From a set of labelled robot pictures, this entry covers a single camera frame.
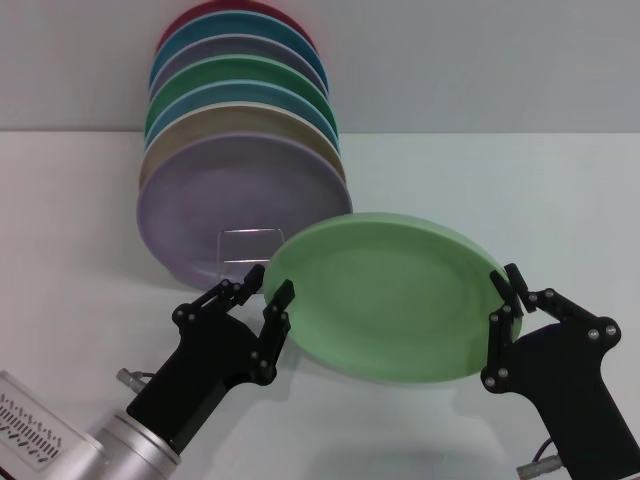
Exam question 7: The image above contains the left gripper cable connector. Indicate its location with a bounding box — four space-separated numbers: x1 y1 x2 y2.
115 367 157 390

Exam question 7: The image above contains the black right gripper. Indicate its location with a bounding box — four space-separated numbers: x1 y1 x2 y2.
478 261 640 480

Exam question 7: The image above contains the beige plate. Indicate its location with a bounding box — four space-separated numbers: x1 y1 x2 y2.
138 101 347 191

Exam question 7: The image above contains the gripper cable connector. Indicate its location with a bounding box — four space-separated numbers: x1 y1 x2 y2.
115 367 157 390
515 435 567 477

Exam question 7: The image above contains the right gripper cable connector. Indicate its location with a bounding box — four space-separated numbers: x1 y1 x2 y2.
515 435 567 477

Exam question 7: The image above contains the light blue plate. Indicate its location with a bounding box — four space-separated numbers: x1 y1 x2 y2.
143 79 341 151

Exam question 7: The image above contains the teal blue plate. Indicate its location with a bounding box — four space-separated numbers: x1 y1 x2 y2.
148 10 329 96

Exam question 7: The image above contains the metal wire plate rack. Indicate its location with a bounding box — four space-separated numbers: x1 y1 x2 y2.
216 227 288 290

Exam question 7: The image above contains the maroon red plate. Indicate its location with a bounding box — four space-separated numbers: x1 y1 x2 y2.
154 0 316 56

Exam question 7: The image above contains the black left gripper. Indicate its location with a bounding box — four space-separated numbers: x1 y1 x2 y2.
124 263 297 452

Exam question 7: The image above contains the grey lavender plate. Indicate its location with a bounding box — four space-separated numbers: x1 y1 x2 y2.
148 33 329 97

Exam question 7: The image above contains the dark green plate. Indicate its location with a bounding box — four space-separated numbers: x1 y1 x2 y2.
144 53 337 136

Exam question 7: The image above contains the white labelled wrist camera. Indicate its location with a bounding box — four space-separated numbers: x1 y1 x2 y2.
0 368 104 480

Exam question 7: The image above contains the lavender purple plate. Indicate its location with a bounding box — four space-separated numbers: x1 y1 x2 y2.
135 130 355 294

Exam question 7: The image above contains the light green plate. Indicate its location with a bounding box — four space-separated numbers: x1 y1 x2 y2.
262 212 524 386

